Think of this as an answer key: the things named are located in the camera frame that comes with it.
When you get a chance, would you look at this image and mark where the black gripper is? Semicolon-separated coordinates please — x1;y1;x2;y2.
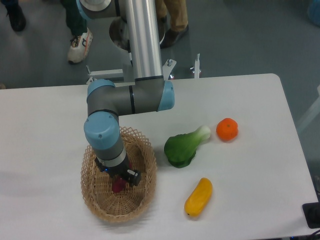
94;154;142;187

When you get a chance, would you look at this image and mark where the purple sweet potato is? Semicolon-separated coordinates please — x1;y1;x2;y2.
111;162;132;193

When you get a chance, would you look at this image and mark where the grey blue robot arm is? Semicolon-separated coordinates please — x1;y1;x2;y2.
83;0;175;186

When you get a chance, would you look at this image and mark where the woven wicker basket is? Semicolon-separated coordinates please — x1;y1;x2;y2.
80;127;157;223

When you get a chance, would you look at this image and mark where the green bok choy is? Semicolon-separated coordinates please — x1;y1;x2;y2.
164;125;211;168

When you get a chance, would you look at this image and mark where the yellow mango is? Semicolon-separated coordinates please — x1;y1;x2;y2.
184;177;213;217

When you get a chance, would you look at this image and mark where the orange tangerine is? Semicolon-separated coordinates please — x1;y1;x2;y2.
216;118;239;142

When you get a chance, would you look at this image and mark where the white orange sneaker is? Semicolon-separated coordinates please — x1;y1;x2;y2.
67;28;93;64

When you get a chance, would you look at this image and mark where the brown shoe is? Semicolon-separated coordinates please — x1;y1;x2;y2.
160;25;189;49

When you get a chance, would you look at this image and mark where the black device at table edge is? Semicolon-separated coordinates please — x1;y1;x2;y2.
302;202;320;229

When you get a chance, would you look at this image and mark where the black shoe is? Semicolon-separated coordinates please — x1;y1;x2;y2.
1;0;27;32

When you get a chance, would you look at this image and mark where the white bracket clamp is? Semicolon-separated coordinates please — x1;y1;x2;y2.
189;53;202;79

